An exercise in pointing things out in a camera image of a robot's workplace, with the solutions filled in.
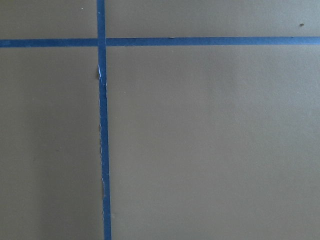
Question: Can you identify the blue tape vertical strip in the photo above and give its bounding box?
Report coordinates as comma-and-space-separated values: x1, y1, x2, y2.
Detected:
96, 0, 112, 240

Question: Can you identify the blue tape horizontal strip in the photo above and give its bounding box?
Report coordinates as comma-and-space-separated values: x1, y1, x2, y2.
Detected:
0, 36, 320, 48

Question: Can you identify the brown paper table cover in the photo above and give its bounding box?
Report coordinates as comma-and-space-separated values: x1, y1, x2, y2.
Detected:
0, 0, 320, 240

